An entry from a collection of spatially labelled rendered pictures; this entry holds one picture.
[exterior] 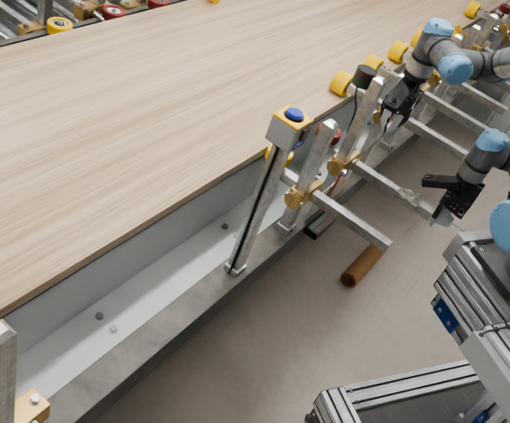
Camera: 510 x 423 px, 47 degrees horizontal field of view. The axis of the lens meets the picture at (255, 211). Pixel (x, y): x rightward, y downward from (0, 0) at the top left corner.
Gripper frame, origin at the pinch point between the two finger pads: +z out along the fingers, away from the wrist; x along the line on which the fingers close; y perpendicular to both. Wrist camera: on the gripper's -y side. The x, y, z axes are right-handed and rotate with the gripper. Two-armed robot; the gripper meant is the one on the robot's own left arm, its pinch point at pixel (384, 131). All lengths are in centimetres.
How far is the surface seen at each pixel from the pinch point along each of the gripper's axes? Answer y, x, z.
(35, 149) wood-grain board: -80, 57, 9
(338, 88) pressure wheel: 23.5, 27.3, 9.5
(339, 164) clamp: -5.8, 6.7, 15.3
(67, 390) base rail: -109, 10, 28
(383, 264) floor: 70, -13, 105
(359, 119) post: -2.8, 7.9, -0.5
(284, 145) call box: -55, 6, -16
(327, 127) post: -27.5, 7.6, -8.4
